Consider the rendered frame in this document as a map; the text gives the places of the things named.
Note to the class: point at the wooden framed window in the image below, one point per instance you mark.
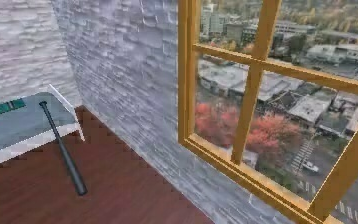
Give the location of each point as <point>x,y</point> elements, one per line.
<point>255,71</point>

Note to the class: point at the green flat rectangular object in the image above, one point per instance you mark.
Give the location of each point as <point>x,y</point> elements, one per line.
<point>8,106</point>

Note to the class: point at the black baseball bat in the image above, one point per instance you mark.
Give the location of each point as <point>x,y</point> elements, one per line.
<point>63,148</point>

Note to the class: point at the grey white-edged table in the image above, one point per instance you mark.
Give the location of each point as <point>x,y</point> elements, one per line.
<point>23,125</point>

